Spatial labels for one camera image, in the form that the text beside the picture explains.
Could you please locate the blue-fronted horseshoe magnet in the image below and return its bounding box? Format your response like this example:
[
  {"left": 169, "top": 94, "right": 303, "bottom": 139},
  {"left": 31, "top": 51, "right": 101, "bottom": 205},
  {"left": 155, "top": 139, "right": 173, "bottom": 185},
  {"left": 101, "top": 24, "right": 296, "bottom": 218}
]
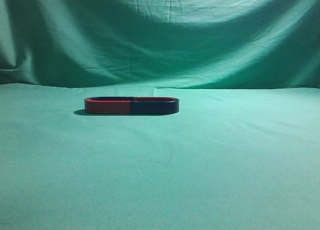
[{"left": 130, "top": 97, "right": 180, "bottom": 115}]

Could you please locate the red-fronted horseshoe magnet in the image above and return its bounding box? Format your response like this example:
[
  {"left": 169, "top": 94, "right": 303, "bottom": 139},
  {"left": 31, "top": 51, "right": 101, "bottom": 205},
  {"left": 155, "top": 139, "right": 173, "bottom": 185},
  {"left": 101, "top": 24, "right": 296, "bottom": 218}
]
[{"left": 84, "top": 96, "right": 134, "bottom": 115}]

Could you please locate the green cloth backdrop and cover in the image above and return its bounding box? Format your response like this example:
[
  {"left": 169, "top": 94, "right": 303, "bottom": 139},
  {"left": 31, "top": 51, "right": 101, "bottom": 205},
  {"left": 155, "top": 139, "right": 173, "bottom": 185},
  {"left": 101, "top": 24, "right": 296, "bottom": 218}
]
[{"left": 0, "top": 0, "right": 320, "bottom": 230}]

